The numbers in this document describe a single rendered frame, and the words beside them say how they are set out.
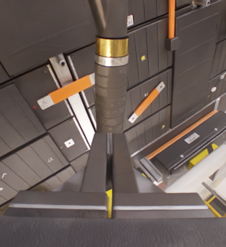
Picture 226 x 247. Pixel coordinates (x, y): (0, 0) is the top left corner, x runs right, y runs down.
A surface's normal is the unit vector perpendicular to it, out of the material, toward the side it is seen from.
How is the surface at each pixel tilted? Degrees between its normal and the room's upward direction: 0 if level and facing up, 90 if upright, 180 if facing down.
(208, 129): 90
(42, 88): 0
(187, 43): 0
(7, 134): 0
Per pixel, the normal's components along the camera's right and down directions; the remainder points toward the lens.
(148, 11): 0.50, 0.54
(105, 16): 0.00, 0.66
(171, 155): -0.20, -0.69
